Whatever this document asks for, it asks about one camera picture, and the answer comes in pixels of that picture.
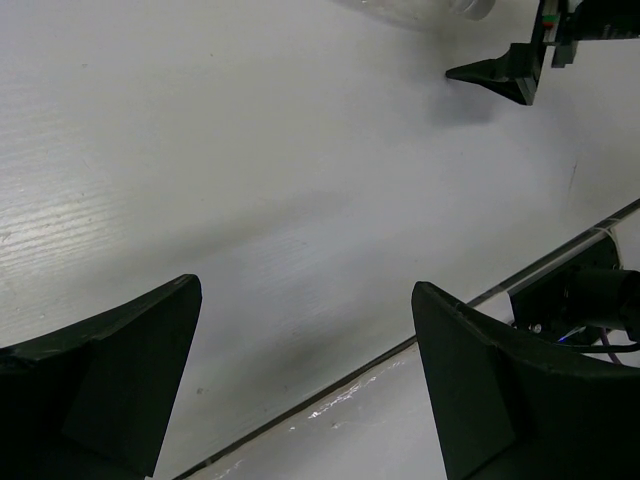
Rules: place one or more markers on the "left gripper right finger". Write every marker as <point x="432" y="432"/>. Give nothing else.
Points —
<point x="508" y="405"/>

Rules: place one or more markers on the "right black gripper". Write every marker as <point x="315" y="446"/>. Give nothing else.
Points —
<point x="558" y="24"/>

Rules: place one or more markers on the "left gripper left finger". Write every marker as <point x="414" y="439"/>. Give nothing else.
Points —
<point x="93" y="400"/>

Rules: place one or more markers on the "clear crushed bottle white cap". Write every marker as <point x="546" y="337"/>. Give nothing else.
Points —
<point x="416" y="14"/>

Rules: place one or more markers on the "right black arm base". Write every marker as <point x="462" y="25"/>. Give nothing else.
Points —
<point x="584" y="301"/>

